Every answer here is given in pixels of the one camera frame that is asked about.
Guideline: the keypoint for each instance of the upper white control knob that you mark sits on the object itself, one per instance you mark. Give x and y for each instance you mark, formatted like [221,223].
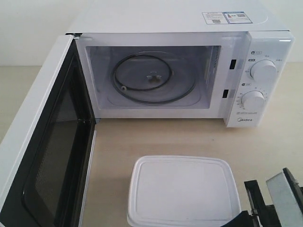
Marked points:
[263,71]

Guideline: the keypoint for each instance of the glass turntable plate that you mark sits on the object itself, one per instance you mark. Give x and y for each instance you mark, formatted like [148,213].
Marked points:
[154,77]

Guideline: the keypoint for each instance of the warning label sticker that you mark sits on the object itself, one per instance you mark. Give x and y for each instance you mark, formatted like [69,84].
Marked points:
[231,17]

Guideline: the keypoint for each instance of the white plastic food container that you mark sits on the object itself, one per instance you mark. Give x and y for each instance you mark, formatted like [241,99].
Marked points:
[181,191]

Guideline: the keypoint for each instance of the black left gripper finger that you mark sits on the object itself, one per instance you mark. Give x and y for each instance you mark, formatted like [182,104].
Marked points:
[241,220]

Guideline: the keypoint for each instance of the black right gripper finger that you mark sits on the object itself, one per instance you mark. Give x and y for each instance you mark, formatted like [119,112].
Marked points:
[262,215]

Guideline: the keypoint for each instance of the lower white timer knob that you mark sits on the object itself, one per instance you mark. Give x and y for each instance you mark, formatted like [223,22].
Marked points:
[253,100]

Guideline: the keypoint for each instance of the white microwave door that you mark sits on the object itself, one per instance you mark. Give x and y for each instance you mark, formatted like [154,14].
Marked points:
[45,155]

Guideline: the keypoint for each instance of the white microwave oven body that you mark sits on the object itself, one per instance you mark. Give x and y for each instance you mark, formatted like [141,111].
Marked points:
[109,30]

